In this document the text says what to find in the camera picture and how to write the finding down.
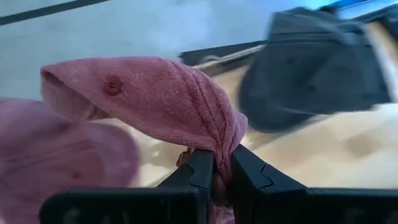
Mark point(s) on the black aluminium table frame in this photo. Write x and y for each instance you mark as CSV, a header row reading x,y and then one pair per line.
x,y
217,53

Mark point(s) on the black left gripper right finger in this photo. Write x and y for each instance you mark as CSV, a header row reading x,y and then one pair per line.
x,y
258,186

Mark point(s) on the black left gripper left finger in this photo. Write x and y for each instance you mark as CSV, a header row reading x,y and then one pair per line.
x,y
186,186

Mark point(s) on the pink knit hat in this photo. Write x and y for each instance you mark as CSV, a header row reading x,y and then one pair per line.
x,y
161,99
56,155

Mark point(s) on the dark blue hat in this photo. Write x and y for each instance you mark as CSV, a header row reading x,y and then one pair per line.
x,y
311,77

